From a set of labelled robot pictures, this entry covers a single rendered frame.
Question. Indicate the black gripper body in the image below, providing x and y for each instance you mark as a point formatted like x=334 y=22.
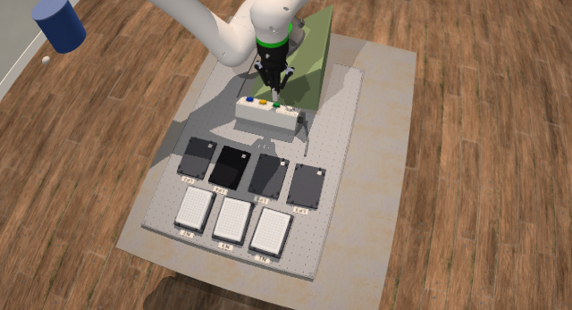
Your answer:
x=273 y=64

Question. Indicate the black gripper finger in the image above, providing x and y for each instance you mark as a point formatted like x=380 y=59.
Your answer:
x=277 y=80
x=262 y=72

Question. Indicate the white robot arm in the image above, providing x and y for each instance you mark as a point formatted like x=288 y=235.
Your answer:
x=264 y=21

